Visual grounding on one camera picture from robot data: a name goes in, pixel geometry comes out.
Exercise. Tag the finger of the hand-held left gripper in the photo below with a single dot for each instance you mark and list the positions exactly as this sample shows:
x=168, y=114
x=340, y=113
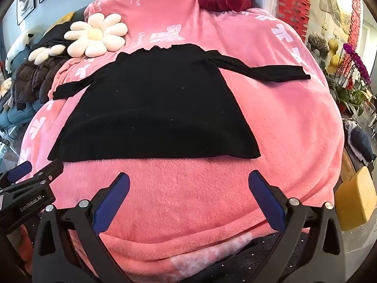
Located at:
x=48, y=171
x=19, y=168

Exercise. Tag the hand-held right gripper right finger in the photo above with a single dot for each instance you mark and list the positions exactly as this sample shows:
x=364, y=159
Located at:
x=265, y=200

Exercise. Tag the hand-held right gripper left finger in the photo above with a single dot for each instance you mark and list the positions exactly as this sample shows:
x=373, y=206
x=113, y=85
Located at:
x=113, y=200

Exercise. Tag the black knit sweater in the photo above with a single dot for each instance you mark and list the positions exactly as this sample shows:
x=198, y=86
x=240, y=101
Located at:
x=159, y=109

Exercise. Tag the teal sofa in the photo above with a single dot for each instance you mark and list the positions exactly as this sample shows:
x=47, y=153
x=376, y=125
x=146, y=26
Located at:
x=17, y=118

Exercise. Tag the dark studded pants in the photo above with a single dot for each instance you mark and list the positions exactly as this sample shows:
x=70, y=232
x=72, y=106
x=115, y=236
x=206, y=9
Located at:
x=235, y=265

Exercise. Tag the pink fleece blanket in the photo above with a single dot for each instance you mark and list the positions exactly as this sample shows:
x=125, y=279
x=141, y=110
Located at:
x=191, y=197

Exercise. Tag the brown puffer jacket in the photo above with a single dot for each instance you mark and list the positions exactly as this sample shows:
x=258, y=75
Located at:
x=32, y=79

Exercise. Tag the yellow stool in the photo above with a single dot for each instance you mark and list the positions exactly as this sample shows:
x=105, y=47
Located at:
x=356, y=197

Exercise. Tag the dark blue cushion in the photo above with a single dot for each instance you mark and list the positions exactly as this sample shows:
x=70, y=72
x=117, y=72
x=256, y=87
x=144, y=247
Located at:
x=360, y=143

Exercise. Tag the small cream flower pillow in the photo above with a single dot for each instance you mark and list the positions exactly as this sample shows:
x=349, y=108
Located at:
x=44, y=53

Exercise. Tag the white plush toy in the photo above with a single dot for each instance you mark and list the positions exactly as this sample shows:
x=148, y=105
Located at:
x=17, y=47

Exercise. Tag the black jacket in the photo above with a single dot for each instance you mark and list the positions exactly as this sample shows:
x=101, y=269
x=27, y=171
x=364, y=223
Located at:
x=59, y=37

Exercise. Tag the green potted plant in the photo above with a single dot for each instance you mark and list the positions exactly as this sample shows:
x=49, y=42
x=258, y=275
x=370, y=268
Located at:
x=352, y=97

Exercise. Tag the large cream flower pillow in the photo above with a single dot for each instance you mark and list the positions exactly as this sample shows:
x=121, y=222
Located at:
x=94, y=34

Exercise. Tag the yellow cushion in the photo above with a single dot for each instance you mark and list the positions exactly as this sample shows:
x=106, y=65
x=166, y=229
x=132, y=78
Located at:
x=63, y=18

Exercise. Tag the yellow gourd figure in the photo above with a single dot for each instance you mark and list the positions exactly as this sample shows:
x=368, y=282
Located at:
x=334, y=54

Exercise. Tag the dried flower bunch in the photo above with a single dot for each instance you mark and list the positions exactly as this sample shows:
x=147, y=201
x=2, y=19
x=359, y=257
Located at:
x=318, y=42

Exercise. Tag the purple orchid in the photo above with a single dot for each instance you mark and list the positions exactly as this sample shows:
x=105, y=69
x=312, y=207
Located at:
x=358, y=62

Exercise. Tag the narrow framed picture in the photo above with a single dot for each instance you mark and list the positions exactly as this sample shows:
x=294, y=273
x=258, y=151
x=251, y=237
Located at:
x=26, y=0

